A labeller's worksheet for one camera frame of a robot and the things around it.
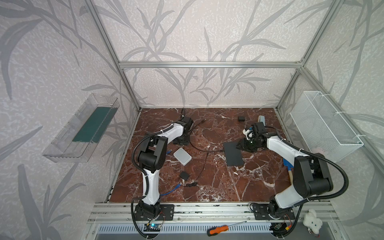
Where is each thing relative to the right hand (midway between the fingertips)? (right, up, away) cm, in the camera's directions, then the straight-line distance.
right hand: (239, 143), depth 92 cm
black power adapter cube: (-34, -19, -4) cm, 39 cm away
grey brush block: (+21, +15, +17) cm, 31 cm away
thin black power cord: (-22, -14, -2) cm, 26 cm away
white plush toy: (+28, -33, -24) cm, 49 cm away
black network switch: (-3, -9, +2) cm, 10 cm away
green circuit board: (-47, -38, -20) cm, 64 cm away
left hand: (-35, +2, +8) cm, 36 cm away
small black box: (+7, +15, +21) cm, 27 cm away
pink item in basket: (+34, -1, -18) cm, 39 cm away
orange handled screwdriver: (-17, -37, -24) cm, 47 cm away
